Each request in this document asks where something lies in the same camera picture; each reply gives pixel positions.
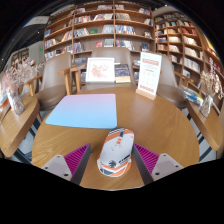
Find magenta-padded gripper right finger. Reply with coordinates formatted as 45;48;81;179
132;143;184;186

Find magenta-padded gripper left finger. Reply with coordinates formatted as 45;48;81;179
41;143;92;185

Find white orange computer mouse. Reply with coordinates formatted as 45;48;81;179
96;127;136;178

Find blue pink gradient mouse pad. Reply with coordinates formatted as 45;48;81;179
44;93;118;130

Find round wooden side table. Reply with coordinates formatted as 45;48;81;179
186;99;224;153
0;94;41;159

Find brown leather wooden armchair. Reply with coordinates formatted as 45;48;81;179
58;46;139;94
156;54;189;109
23;52;73;111

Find stack of colourful books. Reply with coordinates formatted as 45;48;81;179
179;84;204;107

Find glass vase beige dried flowers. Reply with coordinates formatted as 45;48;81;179
198;69;224;118

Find glass vase pink dried flowers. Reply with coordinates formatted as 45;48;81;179
1;61;38;116

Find white red sign wooden stand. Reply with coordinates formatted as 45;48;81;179
135;51;163;101

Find dark cover book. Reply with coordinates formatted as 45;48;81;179
114;63;132;84

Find white framed floral picture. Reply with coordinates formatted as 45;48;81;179
85;57;116;84

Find distant wooden bookshelf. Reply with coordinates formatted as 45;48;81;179
11;47;30;68

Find tall wooden bookshelf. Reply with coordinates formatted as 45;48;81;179
153;11;224;101

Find large wooden bookshelf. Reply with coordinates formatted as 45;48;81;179
43;2;156;66

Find white hanging ceiling panel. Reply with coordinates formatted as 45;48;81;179
24;15;49;28

